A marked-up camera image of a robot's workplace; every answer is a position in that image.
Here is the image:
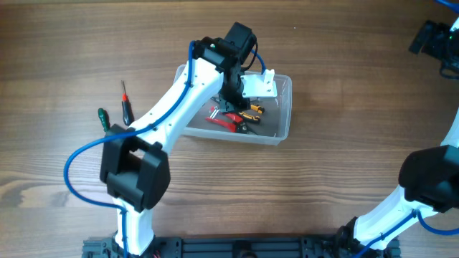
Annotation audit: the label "red handle wire stripper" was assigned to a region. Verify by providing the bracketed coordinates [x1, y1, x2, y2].
[205, 113, 257, 135]

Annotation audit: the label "orange black needle-nose pliers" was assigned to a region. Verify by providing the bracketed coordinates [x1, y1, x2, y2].
[238, 104, 265, 124]

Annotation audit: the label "black red screwdriver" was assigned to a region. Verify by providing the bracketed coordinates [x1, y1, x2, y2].
[121, 80, 134, 126]

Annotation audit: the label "green handle screwdriver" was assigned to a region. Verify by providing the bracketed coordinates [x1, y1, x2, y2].
[98, 107, 110, 132]

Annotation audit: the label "silver socket wrench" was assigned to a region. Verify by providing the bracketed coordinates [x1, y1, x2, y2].
[209, 106, 219, 119]

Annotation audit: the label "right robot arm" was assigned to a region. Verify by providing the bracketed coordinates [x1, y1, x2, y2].
[333, 120, 458, 257]

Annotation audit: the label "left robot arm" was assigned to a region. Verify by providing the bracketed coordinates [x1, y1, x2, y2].
[100, 22, 257, 257]

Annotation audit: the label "clear plastic container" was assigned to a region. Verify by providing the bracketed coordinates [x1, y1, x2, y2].
[183, 74, 292, 145]

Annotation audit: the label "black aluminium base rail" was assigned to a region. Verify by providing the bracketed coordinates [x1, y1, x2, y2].
[81, 236, 402, 258]

